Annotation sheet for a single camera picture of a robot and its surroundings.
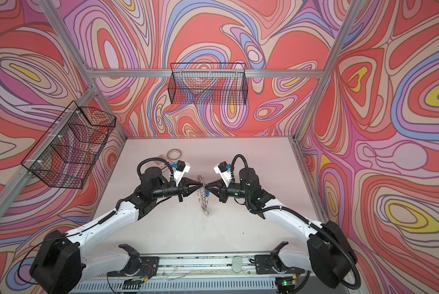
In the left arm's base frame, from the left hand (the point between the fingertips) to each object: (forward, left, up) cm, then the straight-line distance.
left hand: (203, 185), depth 72 cm
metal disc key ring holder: (-2, 0, -3) cm, 4 cm away
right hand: (0, -2, -4) cm, 4 cm away
